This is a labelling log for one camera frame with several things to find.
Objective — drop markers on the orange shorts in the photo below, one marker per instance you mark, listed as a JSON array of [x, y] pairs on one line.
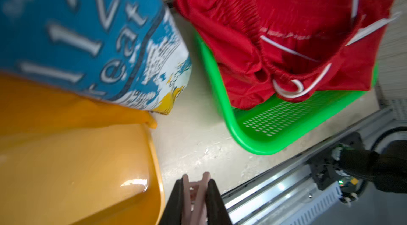
[[27, 107]]

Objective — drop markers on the red shorts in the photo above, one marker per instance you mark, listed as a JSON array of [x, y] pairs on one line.
[[231, 29]]

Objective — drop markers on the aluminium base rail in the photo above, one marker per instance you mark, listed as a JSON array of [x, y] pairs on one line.
[[306, 190]]

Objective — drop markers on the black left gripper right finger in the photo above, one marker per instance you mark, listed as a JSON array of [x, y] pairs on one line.
[[216, 211]]

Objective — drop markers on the green plastic basket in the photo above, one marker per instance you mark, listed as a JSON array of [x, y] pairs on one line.
[[271, 126]]

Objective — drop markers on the white blue patterned shorts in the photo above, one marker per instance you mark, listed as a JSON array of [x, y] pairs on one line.
[[125, 52]]

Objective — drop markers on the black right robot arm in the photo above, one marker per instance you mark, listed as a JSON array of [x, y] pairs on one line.
[[387, 171]]

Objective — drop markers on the yellow plastic tray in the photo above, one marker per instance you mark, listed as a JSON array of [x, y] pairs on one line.
[[105, 176]]

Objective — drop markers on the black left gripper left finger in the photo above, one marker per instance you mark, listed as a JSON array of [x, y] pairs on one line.
[[172, 214]]

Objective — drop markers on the white plastic hanger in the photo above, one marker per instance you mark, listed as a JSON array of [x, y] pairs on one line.
[[318, 45]]

